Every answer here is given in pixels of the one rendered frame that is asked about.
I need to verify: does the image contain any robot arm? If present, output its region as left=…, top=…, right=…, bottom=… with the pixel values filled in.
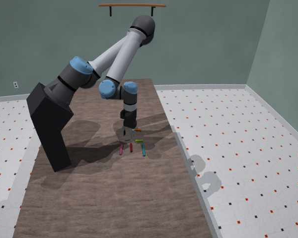
left=44, top=15, right=155, bottom=108

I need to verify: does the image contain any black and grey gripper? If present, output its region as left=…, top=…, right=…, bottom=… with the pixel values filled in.
left=120, top=103, right=137, bottom=138

